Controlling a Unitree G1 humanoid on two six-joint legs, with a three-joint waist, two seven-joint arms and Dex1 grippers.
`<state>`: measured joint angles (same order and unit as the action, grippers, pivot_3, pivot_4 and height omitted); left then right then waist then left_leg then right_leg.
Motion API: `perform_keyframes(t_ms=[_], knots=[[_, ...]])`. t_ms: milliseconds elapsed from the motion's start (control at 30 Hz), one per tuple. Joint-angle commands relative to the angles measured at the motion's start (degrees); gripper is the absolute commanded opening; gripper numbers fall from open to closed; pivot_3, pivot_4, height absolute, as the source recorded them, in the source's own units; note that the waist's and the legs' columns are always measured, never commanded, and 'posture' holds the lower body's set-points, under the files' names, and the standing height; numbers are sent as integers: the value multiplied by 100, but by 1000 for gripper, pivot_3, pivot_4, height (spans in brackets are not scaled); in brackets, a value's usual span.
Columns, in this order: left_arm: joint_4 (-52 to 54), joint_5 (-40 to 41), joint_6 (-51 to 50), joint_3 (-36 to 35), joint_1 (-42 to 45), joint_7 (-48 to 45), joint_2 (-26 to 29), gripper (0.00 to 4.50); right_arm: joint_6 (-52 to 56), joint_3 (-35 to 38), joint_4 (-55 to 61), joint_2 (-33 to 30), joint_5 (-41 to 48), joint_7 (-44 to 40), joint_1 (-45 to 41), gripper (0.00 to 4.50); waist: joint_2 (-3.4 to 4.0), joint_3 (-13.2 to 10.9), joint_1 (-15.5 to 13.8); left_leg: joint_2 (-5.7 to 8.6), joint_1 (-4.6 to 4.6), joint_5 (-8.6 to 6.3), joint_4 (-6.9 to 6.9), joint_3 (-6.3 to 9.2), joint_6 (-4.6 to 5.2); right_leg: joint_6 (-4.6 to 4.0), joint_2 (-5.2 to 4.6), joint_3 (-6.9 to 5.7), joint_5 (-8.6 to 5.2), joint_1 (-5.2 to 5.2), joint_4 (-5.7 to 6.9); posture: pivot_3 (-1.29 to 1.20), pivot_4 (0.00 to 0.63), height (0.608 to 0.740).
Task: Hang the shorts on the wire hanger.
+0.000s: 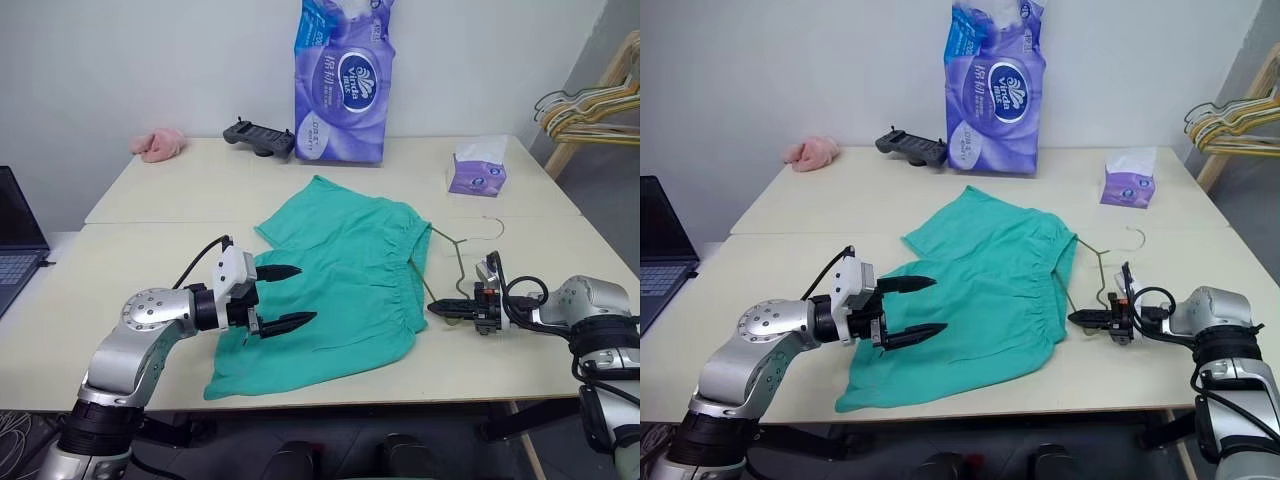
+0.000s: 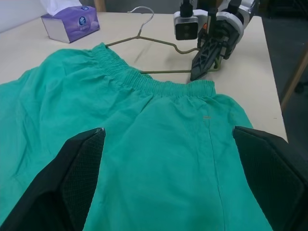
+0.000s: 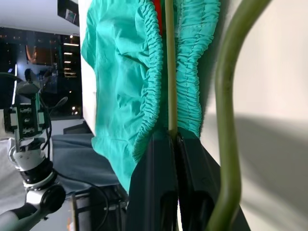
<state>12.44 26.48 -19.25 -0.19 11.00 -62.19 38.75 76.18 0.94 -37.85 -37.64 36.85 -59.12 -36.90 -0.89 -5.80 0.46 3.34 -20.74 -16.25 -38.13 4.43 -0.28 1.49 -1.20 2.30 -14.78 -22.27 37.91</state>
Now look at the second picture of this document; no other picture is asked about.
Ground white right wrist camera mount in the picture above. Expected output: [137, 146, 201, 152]
[173, 10, 244, 41]

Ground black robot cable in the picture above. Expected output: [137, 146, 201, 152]
[180, 0, 193, 18]

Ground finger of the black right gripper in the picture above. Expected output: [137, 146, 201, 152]
[218, 42, 229, 61]
[189, 40, 221, 81]

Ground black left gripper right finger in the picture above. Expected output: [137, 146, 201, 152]
[232, 125, 308, 231]

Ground purple tissue box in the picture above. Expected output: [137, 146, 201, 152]
[40, 6, 101, 44]

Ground white tissue sheet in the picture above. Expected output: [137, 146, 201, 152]
[45, 0, 85, 17]

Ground black caster wheel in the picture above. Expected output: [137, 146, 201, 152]
[295, 81, 308, 93]

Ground wooden furniture leg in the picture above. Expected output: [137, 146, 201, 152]
[280, 44, 308, 107]
[93, 0, 107, 12]

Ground olive wire clothes hanger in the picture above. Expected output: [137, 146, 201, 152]
[105, 6, 221, 74]

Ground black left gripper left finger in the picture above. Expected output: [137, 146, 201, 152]
[0, 126, 107, 231]

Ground green shorts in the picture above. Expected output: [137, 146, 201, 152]
[0, 42, 274, 231]

